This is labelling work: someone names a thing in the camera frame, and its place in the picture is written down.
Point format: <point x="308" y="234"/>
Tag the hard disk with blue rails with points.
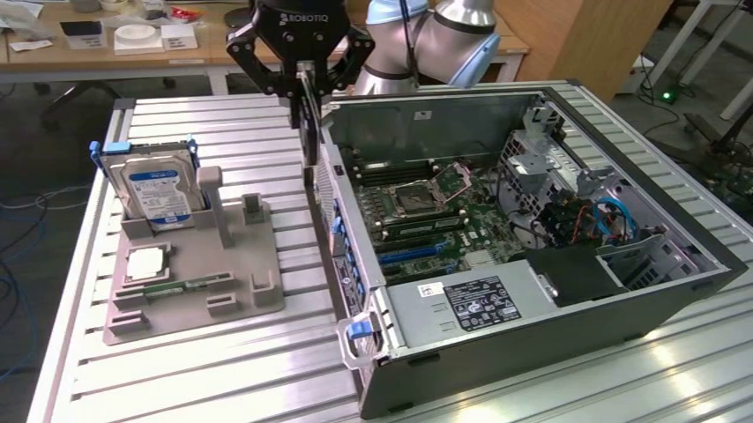
<point x="155" y="194"/>

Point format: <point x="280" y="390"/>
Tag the green motherboard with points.
<point x="488" y="229"/>

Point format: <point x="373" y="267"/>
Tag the metal disk bay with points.
<point x="641" y="264"/>

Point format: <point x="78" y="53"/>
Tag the wooden desk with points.
<point x="89" y="61"/>

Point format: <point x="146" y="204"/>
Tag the green RAM stick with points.
<point x="171" y="287"/>

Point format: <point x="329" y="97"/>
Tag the blue case latch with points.
<point x="360" y="330"/>

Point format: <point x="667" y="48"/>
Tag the clear plastic bag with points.
<point x="23" y="22"/>

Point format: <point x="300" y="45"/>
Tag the black plastic shroud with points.
<point x="577" y="273"/>

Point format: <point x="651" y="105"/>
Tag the silver CPU chip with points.
<point x="146" y="263"/>

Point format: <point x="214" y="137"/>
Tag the grey plastic parts rack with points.
<point x="189" y="264"/>

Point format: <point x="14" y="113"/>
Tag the white box with round dish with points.
<point x="135" y="37"/>

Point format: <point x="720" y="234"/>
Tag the grey cup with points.
<point x="86" y="5"/>

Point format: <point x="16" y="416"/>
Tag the CPU socket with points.
<point x="414" y="198"/>

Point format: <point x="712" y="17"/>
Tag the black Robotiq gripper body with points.
<point x="304" y="39"/>

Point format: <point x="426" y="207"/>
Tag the graphics card with metal bracket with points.
<point x="309" y="141"/>

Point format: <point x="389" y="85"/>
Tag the small white labelled box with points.
<point x="177" y="39"/>

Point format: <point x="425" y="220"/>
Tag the blue expansion slot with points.
<point x="409" y="254"/>

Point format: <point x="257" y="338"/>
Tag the open black PC case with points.
<point x="529" y="352"/>

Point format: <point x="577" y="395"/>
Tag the green power light device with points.
<point x="667" y="95"/>

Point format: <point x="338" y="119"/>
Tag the white paper tag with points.
<point x="30" y="45"/>

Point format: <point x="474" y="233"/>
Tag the black installed RAM stick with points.
<point x="424" y="224"/>

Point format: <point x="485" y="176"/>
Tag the black office chair base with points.
<point x="77" y="94"/>

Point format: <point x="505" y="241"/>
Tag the white table frame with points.
<point x="707" y="48"/>

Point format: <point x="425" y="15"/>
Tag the metal drive cage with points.
<point x="529" y="167"/>

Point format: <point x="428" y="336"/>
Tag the black floor stand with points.
<point x="703" y="128"/>

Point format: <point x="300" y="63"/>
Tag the white box with black top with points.
<point x="89" y="42"/>

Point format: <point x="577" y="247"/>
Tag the wooden cabinet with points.
<point x="588" y="44"/>

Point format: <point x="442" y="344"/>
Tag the red packet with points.
<point x="183" y="13"/>

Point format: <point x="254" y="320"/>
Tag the metal socket cover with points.
<point x="448" y="172"/>

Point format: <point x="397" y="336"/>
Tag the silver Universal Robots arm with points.
<point x="448" y="35"/>

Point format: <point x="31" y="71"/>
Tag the grey power supply unit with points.
<point x="470" y="304"/>

